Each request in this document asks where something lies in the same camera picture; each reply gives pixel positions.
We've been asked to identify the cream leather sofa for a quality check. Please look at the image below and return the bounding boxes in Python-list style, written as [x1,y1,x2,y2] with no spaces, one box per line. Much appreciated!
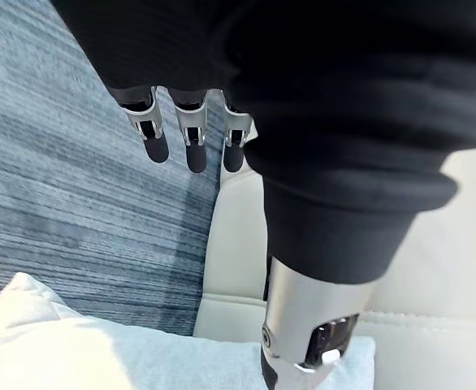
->
[192,87,476,390]

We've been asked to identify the light grey cushion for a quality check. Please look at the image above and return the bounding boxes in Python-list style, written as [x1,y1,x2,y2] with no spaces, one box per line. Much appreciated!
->
[0,271,377,390]

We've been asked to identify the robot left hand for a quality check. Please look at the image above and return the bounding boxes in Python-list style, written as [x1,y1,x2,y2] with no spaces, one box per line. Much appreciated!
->
[50,0,476,390]

